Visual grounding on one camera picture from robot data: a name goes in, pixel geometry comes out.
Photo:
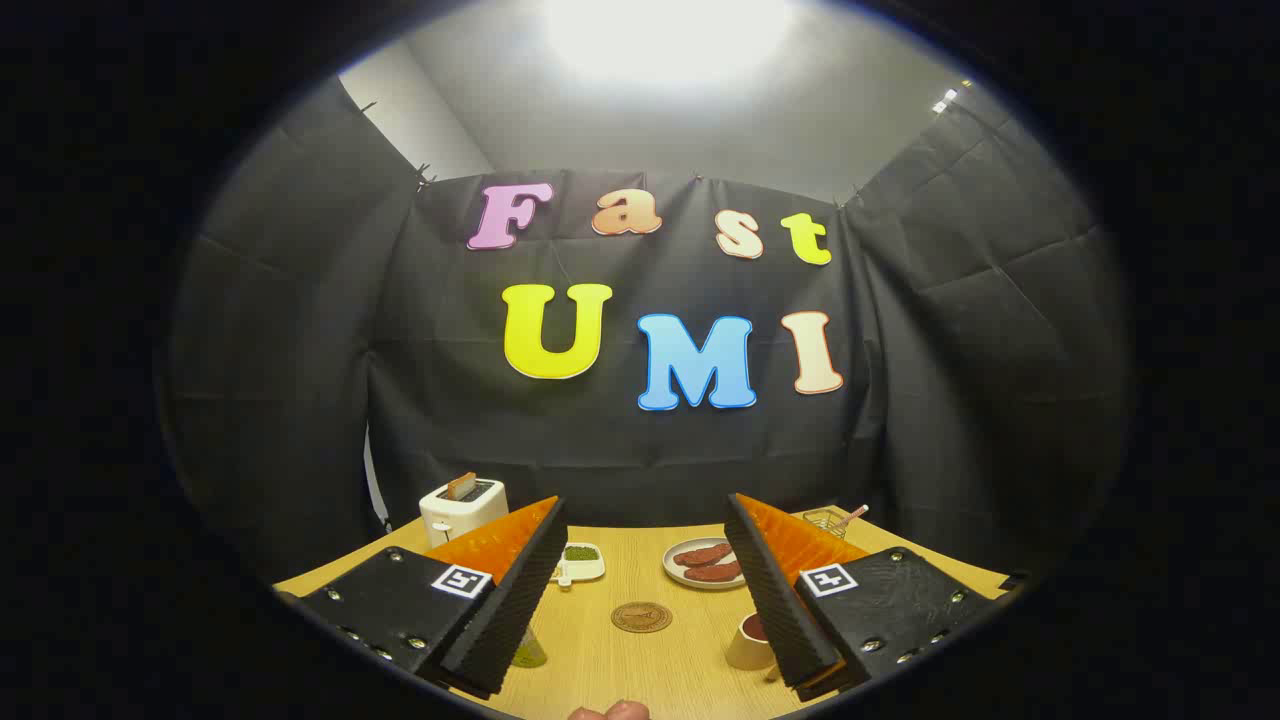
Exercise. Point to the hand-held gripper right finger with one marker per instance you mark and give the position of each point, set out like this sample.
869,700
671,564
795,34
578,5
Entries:
775,600

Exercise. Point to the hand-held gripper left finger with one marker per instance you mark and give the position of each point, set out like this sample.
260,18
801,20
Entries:
510,610

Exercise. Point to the silver bottle with green label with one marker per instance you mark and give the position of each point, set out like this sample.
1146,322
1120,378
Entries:
531,652

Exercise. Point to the round cork coaster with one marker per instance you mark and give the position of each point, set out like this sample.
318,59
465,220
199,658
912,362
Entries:
641,617

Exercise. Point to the red meat slice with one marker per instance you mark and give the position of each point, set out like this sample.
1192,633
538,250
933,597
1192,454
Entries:
712,572
702,554

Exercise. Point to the white divided dish with beans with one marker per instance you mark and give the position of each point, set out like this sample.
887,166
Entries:
582,560

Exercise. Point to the white toaster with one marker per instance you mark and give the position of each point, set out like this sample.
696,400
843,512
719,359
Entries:
470,512

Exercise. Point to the white oval plate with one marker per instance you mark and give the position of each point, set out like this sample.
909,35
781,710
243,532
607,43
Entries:
672,572

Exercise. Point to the pink checked stick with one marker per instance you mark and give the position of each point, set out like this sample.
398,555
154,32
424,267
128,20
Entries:
856,514

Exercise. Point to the wooden table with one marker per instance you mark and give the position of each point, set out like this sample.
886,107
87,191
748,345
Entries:
620,670

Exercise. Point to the bread slice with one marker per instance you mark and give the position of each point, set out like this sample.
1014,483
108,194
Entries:
461,486

